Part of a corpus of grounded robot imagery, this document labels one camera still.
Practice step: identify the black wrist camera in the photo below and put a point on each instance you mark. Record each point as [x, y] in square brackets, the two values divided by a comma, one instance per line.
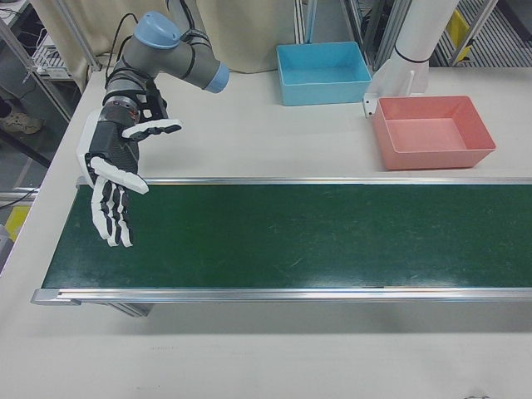
[156, 104]

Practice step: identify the beige curtain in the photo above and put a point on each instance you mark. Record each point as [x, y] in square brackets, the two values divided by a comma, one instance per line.
[241, 33]

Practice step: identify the beige shoe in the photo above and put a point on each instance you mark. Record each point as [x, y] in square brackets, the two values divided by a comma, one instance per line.
[21, 122]

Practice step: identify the green conveyor belt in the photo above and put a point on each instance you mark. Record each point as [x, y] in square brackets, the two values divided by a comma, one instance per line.
[291, 237]
[249, 296]

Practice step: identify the white column stand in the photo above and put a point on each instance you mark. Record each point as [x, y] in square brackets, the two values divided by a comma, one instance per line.
[420, 41]

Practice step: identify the yellow warning sign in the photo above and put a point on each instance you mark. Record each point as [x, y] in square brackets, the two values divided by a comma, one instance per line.
[459, 25]

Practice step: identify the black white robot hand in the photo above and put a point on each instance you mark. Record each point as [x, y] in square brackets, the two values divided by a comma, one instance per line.
[110, 143]

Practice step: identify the yellow plastic item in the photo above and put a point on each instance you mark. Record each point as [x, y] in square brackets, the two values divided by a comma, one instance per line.
[16, 220]

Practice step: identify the light blue plastic box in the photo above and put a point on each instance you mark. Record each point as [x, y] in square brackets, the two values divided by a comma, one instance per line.
[320, 70]

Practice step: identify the aluminium frame rack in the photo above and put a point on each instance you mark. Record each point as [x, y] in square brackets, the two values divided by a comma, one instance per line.
[382, 41]

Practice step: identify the pink plastic box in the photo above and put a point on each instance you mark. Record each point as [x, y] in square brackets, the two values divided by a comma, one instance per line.
[428, 137]

